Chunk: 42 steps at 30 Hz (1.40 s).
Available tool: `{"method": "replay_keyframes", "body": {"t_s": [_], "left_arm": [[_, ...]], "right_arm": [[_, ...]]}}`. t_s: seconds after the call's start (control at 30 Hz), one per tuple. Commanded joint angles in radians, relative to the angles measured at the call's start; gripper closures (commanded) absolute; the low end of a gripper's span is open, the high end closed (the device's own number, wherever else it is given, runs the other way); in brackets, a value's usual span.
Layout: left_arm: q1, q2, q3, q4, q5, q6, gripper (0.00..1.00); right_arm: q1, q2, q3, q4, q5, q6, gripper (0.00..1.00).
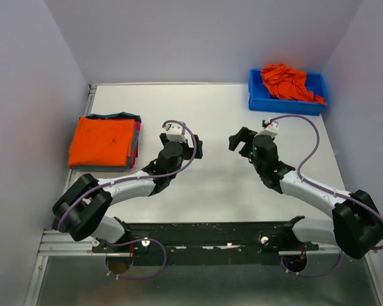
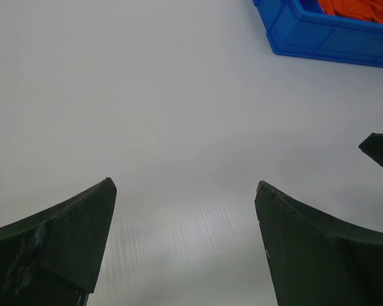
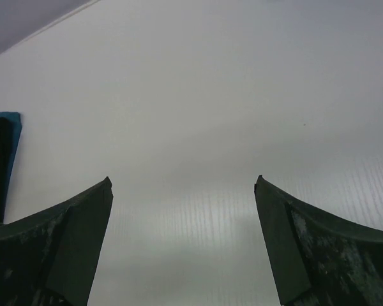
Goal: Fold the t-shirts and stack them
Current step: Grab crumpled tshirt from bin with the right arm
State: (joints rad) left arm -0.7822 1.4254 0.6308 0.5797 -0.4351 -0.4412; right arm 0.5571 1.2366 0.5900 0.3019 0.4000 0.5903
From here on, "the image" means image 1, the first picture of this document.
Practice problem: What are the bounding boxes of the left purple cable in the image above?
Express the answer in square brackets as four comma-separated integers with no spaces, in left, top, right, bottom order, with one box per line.
[57,119,199,233]

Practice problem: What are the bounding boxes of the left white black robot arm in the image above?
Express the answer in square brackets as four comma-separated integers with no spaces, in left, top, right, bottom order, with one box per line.
[52,133,203,252]

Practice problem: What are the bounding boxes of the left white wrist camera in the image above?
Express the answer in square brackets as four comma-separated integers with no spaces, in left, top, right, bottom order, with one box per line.
[164,122,187,143]

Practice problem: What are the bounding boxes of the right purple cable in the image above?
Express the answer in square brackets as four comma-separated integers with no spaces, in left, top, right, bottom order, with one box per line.
[267,114,383,249]

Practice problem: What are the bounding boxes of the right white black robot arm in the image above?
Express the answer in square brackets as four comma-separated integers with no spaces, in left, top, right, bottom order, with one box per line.
[229,127,383,259]

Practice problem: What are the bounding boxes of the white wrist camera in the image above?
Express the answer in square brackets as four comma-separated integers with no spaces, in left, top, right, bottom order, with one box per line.
[164,122,187,143]
[260,119,279,138]

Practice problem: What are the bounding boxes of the folded dark teal shirt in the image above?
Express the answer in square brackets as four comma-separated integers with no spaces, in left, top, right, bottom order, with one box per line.
[86,112,142,122]

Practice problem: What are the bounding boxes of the blue plastic bin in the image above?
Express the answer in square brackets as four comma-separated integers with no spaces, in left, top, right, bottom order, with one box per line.
[248,68,329,116]

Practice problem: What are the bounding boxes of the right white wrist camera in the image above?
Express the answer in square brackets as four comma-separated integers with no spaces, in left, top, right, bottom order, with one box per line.
[260,119,279,138]

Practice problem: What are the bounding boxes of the folded magenta shirt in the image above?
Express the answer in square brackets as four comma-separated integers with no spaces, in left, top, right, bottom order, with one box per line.
[128,121,141,169]

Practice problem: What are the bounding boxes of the aluminium frame rail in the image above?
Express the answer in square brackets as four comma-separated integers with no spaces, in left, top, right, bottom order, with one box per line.
[38,230,93,256]

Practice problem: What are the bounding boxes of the purple cable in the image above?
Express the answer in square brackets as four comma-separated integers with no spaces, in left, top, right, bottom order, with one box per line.
[267,114,383,249]
[57,119,199,233]

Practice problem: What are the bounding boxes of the orange t shirt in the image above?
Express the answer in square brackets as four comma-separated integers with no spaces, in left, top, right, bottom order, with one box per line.
[260,63,327,105]

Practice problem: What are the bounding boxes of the folded orange shirt on stack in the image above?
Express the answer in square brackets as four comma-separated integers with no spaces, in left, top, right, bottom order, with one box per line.
[67,117,137,170]

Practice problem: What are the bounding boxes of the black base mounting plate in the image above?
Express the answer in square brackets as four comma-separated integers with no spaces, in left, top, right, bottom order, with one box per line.
[92,217,318,266]

